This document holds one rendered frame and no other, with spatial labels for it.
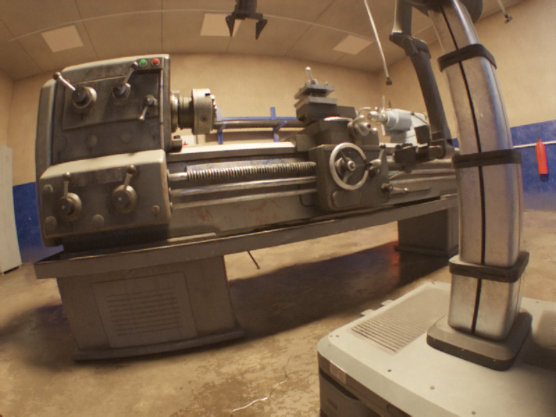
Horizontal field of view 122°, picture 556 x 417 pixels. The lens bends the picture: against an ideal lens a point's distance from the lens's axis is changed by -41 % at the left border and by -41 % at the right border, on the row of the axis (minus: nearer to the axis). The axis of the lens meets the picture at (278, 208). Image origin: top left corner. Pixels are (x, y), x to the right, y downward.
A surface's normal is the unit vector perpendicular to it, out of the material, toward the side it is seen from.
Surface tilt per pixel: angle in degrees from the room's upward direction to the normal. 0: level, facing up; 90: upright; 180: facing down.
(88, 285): 90
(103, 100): 90
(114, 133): 90
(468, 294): 90
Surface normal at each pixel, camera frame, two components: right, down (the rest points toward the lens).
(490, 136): -0.89, 0.12
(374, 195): 0.37, 0.00
